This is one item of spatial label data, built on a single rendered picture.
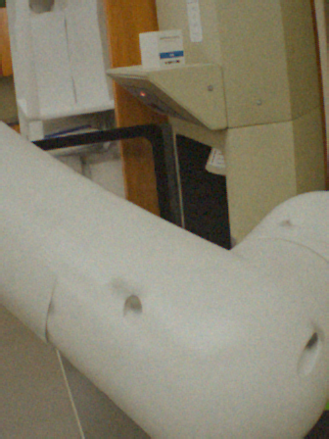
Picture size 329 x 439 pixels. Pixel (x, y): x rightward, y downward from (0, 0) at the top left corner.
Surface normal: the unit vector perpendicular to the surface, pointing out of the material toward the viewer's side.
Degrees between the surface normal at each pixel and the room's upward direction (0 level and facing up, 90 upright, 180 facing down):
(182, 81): 90
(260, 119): 90
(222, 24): 90
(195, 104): 90
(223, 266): 17
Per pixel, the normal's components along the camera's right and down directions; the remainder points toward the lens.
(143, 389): -0.63, 0.14
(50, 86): -0.20, 0.39
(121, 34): 0.28, 0.25
